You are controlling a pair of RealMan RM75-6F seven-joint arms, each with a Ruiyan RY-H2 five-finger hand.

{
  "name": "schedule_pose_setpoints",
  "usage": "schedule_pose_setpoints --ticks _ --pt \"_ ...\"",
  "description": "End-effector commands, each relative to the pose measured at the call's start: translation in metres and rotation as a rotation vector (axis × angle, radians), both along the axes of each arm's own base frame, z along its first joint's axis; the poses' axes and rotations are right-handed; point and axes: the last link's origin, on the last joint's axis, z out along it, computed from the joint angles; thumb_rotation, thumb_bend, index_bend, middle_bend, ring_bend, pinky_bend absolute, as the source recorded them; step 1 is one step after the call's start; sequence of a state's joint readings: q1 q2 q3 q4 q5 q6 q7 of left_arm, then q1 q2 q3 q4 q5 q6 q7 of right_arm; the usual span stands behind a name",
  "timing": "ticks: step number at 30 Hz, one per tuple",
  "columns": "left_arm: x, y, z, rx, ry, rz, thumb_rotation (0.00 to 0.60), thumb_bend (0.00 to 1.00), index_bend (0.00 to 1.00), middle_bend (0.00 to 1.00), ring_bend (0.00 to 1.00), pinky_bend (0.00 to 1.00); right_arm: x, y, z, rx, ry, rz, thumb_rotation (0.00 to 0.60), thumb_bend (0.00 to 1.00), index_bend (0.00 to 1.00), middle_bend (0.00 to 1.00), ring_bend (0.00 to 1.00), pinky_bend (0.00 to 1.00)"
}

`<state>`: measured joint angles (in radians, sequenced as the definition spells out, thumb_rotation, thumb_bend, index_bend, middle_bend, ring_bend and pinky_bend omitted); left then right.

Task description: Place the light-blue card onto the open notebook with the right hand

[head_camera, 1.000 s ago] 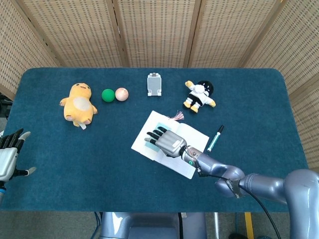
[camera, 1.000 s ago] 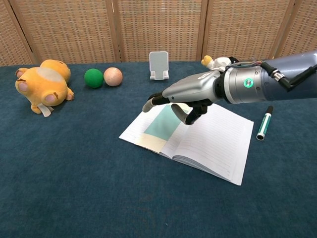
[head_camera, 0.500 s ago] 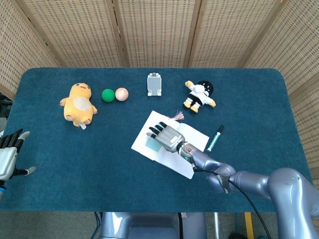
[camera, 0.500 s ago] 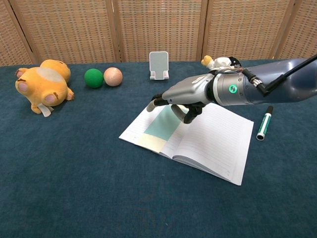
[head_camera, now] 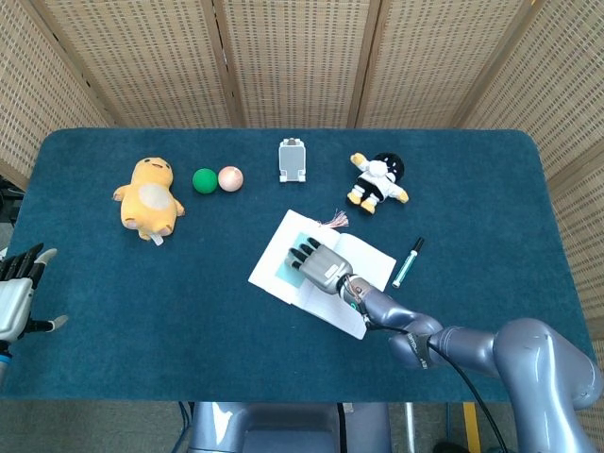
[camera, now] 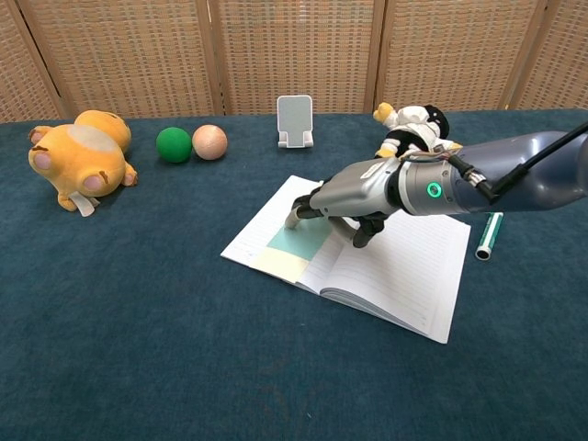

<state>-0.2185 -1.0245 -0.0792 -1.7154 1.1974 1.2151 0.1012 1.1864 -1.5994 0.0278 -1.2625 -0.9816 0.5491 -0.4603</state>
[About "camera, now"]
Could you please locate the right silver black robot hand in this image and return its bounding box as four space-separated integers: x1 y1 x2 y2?
284 158 401 250

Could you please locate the light blue paper bookmark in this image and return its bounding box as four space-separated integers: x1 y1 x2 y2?
250 219 334 284

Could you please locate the open white lined notebook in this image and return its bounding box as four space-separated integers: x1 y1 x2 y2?
220 174 472 345

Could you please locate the black white plush doll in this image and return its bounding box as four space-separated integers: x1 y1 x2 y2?
372 102 463 161

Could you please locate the white grey phone stand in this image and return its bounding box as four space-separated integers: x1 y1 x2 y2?
276 95 317 150

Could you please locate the teal pen with black cap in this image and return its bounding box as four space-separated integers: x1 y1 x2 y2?
474 211 504 262

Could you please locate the woven bamboo folding screen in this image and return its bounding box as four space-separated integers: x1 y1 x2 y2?
0 0 588 124

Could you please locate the pink ball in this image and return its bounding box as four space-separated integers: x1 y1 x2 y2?
191 124 229 162

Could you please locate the green ball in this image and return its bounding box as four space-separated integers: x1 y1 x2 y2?
155 126 193 164

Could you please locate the dark blue table cloth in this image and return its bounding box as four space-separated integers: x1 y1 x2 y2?
0 108 588 441

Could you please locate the yellow plush toy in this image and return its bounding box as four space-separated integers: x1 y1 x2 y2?
28 108 139 219

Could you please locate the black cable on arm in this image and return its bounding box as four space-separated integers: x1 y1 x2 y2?
447 121 588 204

